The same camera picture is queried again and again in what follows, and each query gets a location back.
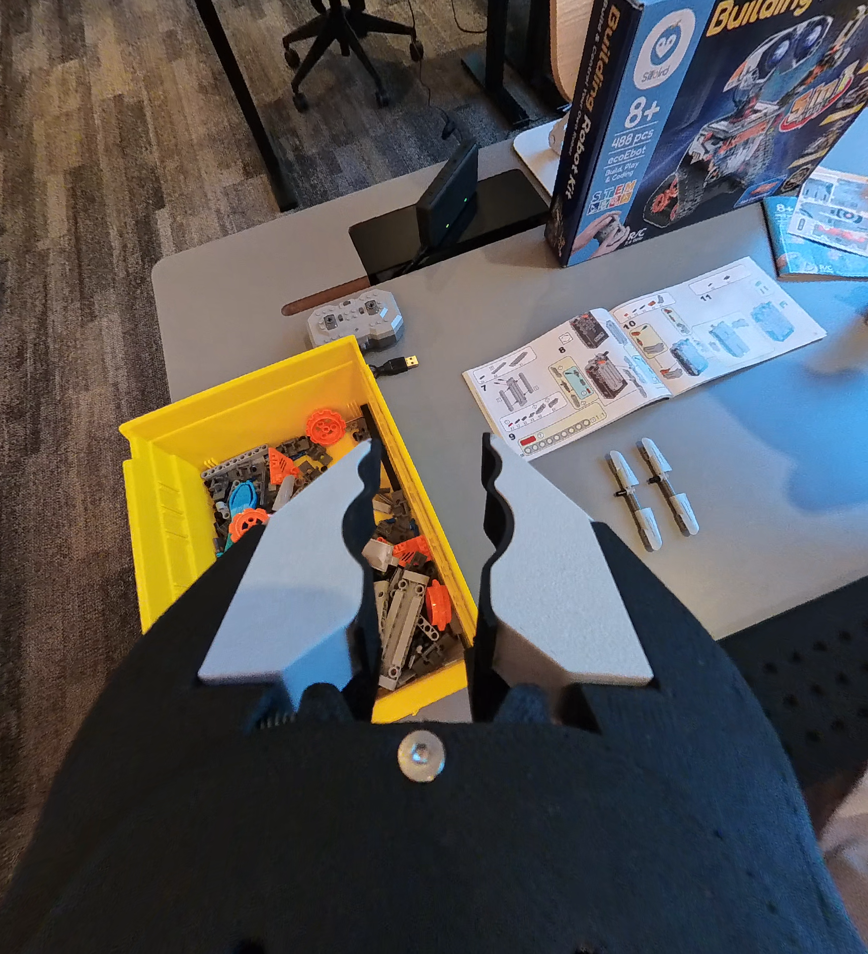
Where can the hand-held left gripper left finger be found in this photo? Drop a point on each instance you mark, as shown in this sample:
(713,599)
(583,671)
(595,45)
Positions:
(292,596)

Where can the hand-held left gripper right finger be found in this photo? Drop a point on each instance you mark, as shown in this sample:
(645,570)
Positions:
(560,596)

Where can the pile of building brick parts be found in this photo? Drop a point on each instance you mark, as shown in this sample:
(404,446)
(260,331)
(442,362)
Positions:
(404,618)

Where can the yellow parts bin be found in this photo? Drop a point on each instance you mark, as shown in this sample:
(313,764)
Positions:
(165,536)

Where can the instruction booklet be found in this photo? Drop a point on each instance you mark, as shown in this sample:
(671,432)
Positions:
(702,328)

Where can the grey desk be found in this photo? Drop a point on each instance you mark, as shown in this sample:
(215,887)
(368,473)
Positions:
(434,320)

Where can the black perforated chair seat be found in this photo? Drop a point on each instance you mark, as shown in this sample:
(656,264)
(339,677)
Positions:
(836,656)

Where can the grey remote controller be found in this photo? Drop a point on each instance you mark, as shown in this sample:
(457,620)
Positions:
(355,320)

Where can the blue manual booklet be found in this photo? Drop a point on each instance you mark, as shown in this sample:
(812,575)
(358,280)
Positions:
(784,250)

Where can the black power adapter box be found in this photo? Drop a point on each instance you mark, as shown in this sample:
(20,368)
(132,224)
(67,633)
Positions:
(445,194)

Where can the wooden sheet stand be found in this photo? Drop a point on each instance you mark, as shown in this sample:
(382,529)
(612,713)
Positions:
(538,156)

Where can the colourful sticker sheet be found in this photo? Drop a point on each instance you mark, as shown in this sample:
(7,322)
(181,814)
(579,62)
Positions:
(851,209)

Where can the blue robot kit box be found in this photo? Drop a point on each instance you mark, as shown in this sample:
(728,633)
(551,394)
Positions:
(702,112)

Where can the black swivel office chair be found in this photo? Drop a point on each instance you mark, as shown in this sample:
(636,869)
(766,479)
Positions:
(337,45)

